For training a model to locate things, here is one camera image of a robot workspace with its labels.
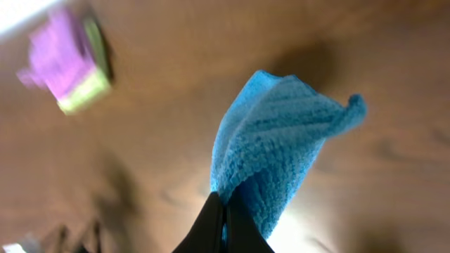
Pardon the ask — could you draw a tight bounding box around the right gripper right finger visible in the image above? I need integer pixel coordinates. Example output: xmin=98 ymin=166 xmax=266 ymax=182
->
xmin=225 ymin=190 xmax=274 ymax=253

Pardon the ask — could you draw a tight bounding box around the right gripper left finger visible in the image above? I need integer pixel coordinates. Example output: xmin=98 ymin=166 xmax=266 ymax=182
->
xmin=173 ymin=192 xmax=224 ymax=253

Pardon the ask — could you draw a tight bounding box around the blue microfiber cloth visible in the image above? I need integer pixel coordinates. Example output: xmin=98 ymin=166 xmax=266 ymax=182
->
xmin=210 ymin=70 xmax=367 ymax=239

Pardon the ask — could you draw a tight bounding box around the folded green cloth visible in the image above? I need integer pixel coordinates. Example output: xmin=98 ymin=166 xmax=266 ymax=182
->
xmin=57 ymin=16 xmax=112 ymax=115

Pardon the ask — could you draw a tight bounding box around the folded purple cloth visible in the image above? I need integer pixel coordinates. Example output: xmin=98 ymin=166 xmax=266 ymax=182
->
xmin=17 ymin=7 xmax=96 ymax=100

